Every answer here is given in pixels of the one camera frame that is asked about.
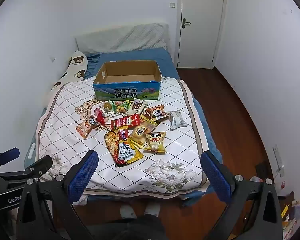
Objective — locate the white light switch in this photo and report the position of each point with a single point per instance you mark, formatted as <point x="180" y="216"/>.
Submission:
<point x="171" y="4"/>

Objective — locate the instant noodle packet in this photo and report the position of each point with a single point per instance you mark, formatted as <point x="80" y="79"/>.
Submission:
<point x="122" y="150"/>

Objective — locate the yellow cookie packet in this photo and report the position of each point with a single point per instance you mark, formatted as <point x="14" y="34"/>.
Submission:
<point x="141" y="131"/>

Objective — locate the red long snack packet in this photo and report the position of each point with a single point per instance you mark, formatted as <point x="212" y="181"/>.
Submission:
<point x="125" y="123"/>

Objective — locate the colourful clutter pile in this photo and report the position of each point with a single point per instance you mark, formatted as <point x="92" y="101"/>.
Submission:
<point x="295" y="212"/>

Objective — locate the white bear print pillow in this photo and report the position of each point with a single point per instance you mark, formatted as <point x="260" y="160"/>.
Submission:
<point x="76" y="65"/>

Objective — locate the orange panda snack packet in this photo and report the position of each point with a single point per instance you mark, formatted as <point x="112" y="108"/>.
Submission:
<point x="86" y="128"/>

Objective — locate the metal wall rail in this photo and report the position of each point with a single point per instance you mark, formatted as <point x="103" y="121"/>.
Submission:
<point x="277" y="158"/>

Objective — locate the green packet with round snacks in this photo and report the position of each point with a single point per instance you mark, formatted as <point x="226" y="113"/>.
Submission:
<point x="121" y="108"/>

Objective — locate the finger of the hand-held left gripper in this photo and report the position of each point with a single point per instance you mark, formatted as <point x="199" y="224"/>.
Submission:
<point x="41" y="163"/>
<point x="11" y="153"/>

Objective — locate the brown panda snack packet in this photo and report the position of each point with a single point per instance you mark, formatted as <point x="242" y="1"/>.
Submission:
<point x="157" y="112"/>

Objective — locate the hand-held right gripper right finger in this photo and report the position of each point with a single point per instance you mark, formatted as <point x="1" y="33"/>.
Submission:
<point x="216" y="177"/>

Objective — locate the cardboard box blue print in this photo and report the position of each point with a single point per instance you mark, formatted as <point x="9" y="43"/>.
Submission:
<point x="127" y="93"/>

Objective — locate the small red snack packet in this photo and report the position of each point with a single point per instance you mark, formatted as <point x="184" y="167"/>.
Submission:
<point x="100" y="118"/>

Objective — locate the blue bed sheet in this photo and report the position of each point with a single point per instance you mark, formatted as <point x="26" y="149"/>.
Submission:
<point x="140" y="56"/>

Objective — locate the white checked floral quilt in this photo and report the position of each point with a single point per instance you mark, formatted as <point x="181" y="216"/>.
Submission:
<point x="65" y="110"/>

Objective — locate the silver white snack packet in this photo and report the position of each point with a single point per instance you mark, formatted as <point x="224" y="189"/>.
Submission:
<point x="177" y="120"/>

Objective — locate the person's left foot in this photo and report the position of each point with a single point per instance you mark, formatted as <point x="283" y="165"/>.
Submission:
<point x="126" y="211"/>

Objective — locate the person's foot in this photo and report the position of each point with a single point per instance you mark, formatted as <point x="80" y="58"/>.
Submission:
<point x="126" y="211"/>
<point x="152" y="208"/>

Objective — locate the white chocolate stick box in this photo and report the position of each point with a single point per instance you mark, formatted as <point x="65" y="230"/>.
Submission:
<point x="137" y="107"/>

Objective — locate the white door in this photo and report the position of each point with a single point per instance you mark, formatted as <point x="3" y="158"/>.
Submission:
<point x="202" y="22"/>

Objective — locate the yellow panda snack packet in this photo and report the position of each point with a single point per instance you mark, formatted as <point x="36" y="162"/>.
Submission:
<point x="154" y="142"/>

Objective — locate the green kiwi candy packet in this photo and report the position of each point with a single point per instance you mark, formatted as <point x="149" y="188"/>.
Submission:
<point x="109" y="105"/>

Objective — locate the person's right foot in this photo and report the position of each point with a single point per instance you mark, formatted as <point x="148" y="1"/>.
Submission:
<point x="152" y="208"/>

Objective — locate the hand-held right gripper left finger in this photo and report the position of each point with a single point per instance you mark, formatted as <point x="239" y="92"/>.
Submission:
<point x="81" y="177"/>

